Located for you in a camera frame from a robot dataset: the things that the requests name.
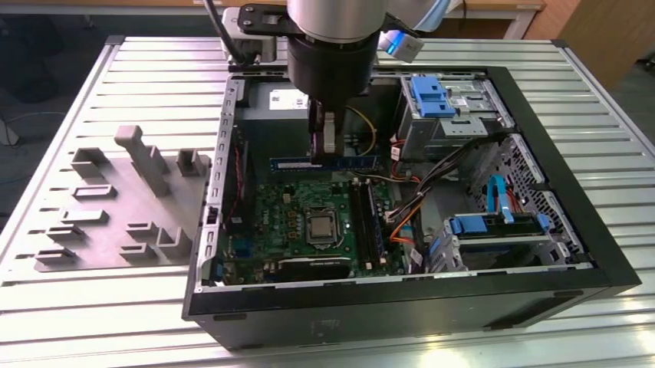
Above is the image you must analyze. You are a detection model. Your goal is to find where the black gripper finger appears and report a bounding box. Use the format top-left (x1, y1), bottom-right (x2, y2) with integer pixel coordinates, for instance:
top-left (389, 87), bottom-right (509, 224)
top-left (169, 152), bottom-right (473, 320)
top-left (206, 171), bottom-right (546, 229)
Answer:
top-left (307, 98), bottom-right (342, 168)

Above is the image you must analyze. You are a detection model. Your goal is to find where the blue RAM stick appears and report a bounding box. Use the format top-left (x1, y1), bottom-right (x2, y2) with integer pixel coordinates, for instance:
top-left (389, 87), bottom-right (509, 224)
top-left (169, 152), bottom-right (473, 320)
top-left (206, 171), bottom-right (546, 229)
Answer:
top-left (270, 155), bottom-right (381, 174)

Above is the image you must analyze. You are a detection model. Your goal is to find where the black RAM slot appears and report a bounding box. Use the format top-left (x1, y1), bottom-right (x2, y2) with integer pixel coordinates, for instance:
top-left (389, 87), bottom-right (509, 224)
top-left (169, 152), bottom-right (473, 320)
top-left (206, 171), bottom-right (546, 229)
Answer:
top-left (350, 178), bottom-right (366, 269)
top-left (358, 179), bottom-right (377, 269)

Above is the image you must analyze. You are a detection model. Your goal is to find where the grey power supply unit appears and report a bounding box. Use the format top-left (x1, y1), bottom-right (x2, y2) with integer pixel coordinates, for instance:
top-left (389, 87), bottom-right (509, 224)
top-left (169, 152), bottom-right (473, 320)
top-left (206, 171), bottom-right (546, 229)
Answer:
top-left (234, 80), bottom-right (342, 183)

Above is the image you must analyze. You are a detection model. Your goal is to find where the green motherboard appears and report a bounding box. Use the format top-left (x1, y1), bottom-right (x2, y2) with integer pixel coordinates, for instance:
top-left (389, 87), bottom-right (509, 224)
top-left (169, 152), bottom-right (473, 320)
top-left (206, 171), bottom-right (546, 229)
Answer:
top-left (213, 178), bottom-right (411, 287)

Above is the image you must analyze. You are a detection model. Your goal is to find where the blue drive bay latch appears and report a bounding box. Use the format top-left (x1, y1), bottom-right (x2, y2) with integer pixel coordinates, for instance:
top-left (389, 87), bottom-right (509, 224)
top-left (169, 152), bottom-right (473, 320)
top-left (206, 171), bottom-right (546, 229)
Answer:
top-left (411, 76), bottom-right (457, 119)

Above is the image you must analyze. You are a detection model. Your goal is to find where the silver CPU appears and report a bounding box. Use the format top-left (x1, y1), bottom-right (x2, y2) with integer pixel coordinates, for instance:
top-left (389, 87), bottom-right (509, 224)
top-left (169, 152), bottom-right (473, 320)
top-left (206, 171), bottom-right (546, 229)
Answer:
top-left (306, 215), bottom-right (334, 239)

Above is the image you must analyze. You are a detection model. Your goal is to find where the silver drive cage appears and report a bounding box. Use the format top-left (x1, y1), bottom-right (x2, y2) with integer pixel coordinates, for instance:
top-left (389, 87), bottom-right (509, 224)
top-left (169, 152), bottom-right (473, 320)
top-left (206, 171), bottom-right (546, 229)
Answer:
top-left (398, 74), bottom-right (517, 162)

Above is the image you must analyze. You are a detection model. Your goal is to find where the black graphics card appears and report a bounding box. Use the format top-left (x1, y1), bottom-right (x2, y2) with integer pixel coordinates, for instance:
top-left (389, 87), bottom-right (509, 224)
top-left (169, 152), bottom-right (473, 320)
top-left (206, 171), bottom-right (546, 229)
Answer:
top-left (275, 257), bottom-right (354, 281)

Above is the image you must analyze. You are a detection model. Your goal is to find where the hard disk in blue carrier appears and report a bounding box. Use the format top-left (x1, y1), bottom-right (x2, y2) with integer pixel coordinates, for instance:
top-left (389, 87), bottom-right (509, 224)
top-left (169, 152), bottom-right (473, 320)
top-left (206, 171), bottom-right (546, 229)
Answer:
top-left (449, 213), bottom-right (553, 241)

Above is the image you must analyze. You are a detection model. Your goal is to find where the grey parts rack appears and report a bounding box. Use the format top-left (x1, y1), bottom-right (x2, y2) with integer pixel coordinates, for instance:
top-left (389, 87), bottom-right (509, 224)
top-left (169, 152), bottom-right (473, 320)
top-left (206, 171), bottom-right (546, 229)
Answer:
top-left (34, 124), bottom-right (214, 273)

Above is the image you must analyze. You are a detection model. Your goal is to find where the silver disk bay cage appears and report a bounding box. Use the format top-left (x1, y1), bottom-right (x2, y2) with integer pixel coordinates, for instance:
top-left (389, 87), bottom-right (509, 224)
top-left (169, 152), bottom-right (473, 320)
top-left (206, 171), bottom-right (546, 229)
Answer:
top-left (445, 212), bottom-right (585, 269)

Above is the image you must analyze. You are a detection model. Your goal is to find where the black open PC case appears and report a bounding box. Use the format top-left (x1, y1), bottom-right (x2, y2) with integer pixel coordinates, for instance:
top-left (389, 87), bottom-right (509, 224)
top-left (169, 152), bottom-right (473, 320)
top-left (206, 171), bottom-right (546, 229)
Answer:
top-left (182, 64), bottom-right (645, 352)

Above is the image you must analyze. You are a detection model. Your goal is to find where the brown wooden cabinet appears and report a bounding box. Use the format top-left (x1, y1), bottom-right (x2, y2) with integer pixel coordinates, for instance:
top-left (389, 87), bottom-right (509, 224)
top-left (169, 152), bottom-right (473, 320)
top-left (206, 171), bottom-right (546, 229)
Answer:
top-left (531, 0), bottom-right (655, 116)

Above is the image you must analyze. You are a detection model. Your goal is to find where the yellow wire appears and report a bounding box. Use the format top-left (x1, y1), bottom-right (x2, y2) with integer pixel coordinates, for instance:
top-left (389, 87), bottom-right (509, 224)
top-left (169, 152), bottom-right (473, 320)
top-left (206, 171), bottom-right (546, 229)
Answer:
top-left (346, 106), bottom-right (379, 156)

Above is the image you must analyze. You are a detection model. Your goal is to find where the silver wrist camera blue light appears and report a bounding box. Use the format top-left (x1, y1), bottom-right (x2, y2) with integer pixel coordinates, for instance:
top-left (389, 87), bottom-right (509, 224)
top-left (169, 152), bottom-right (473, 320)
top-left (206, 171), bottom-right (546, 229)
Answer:
top-left (378, 30), bottom-right (426, 64)

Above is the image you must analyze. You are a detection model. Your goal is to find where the red wire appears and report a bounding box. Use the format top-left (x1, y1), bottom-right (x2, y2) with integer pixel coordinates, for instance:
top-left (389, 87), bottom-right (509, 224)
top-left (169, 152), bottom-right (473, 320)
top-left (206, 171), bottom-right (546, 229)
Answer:
top-left (225, 145), bottom-right (245, 223)

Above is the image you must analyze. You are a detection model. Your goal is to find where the black camera bracket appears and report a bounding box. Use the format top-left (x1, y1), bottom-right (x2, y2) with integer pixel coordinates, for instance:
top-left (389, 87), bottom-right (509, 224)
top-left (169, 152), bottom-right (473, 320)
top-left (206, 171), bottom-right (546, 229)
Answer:
top-left (239, 2), bottom-right (309, 39)

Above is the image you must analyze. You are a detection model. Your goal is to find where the black camera cable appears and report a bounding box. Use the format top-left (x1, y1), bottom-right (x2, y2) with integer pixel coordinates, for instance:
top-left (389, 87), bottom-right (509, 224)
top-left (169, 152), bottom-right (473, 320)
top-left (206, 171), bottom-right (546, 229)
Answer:
top-left (202, 0), bottom-right (249, 64)

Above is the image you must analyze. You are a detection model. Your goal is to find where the black cable bundle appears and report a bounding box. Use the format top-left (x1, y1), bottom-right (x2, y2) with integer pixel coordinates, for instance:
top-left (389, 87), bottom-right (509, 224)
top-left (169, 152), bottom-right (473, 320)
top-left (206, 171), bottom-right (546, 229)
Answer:
top-left (386, 136), bottom-right (509, 223)

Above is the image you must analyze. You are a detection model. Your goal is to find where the orange wire bundle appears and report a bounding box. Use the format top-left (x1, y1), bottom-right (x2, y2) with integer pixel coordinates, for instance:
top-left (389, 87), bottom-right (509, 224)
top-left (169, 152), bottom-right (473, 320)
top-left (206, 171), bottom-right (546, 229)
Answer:
top-left (389, 214), bottom-right (425, 245)

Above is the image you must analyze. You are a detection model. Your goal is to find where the wooden desk white frame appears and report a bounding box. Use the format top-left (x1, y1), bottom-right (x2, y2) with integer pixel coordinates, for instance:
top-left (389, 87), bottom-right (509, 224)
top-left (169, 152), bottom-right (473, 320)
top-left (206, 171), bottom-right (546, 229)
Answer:
top-left (194, 0), bottom-right (547, 41)

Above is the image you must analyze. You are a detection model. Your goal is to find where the blue SATA cable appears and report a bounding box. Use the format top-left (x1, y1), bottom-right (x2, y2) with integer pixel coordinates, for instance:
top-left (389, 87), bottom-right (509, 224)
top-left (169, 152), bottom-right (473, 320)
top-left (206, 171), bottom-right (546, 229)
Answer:
top-left (486, 174), bottom-right (517, 225)

